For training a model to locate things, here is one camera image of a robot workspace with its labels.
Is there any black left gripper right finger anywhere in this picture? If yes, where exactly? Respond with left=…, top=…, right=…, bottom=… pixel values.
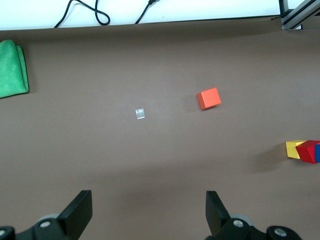
left=204, top=190, right=264, bottom=240

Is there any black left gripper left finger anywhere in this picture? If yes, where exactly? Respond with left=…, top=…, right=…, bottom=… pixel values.
left=14, top=189, right=94, bottom=240

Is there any red cube block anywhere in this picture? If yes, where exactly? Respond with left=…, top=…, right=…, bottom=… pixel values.
left=295, top=140, right=320, bottom=165

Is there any yellow cube block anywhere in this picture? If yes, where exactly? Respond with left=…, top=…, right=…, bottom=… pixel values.
left=285, top=139, right=308, bottom=160

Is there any orange cube block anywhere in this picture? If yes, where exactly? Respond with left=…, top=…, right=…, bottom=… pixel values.
left=196, top=87, right=223, bottom=111

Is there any green folded cloth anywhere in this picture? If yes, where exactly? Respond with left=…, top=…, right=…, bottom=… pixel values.
left=0, top=39, right=31, bottom=99

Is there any black looped floor cable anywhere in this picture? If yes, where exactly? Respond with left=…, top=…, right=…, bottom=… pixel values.
left=53, top=0, right=111, bottom=29

